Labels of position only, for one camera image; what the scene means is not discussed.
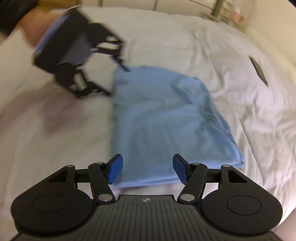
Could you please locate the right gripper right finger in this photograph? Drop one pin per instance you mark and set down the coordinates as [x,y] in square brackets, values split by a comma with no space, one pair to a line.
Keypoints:
[193,176]

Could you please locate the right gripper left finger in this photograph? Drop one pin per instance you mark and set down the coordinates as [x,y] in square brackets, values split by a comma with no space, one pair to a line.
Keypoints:
[101,176]

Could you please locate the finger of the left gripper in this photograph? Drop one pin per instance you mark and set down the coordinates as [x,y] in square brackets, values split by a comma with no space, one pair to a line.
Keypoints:
[93,88]
[112,47]

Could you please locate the blue t-shirt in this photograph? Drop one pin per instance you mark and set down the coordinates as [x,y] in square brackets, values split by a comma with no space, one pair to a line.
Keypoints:
[159,113]

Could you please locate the person's left hand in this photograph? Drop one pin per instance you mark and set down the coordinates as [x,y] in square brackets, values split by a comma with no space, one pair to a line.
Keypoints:
[35,24]

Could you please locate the white bed duvet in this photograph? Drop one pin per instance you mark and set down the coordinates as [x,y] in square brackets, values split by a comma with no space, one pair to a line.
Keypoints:
[44,128]

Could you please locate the black flat pad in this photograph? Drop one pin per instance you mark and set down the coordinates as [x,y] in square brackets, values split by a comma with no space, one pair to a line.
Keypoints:
[258,70]

